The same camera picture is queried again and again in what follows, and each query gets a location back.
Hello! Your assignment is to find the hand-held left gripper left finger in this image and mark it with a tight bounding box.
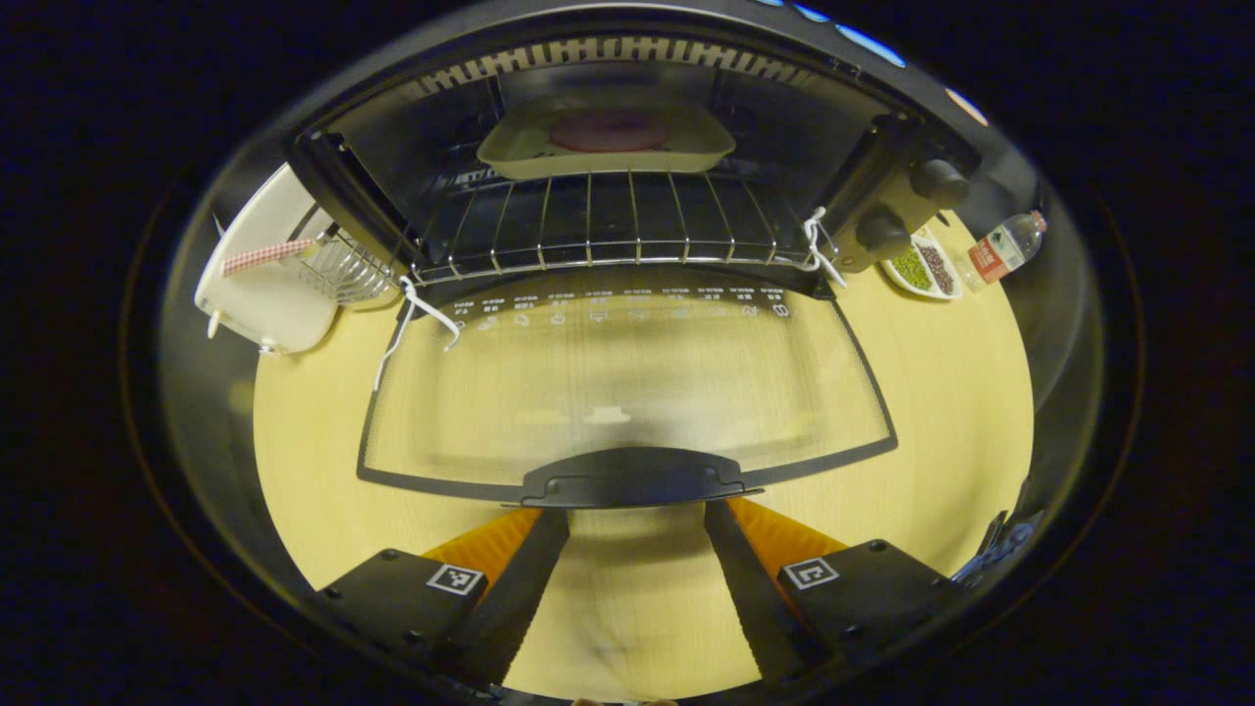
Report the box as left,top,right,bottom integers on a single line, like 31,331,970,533
314,507,572,687

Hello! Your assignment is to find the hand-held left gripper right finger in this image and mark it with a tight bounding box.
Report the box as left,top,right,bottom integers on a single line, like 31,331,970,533
703,497,967,687

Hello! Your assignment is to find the black electric oven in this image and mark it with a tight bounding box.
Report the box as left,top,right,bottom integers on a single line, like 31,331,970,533
284,5,981,511

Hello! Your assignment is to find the square white food plate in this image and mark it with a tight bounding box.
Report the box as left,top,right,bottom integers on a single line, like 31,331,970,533
477,98,736,180

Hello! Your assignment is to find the pink ham slice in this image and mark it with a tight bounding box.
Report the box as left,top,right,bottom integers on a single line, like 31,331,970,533
547,108,673,153

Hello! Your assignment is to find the white divided bean tray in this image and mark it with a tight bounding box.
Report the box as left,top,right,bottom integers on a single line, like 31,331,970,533
882,230,967,301

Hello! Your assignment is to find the pile of green beans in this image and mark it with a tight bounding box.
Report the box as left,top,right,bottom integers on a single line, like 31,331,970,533
890,247,934,291

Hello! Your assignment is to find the pile of dark red beans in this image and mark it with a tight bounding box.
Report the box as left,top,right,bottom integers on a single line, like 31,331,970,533
917,243,957,295

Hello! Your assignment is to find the white toaster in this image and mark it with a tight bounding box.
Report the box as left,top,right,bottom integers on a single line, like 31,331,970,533
194,162,403,356

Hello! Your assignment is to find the black backdrop cloth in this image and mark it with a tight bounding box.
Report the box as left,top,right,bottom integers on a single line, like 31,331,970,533
147,0,1109,609

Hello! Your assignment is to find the red checked strip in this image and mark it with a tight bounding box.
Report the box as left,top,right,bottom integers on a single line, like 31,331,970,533
222,238,320,277

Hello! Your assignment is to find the clear plastic water bottle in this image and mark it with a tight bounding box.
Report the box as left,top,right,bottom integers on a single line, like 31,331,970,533
966,210,1048,287

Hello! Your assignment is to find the white string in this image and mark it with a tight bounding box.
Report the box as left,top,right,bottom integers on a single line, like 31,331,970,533
373,277,462,393
802,206,849,290

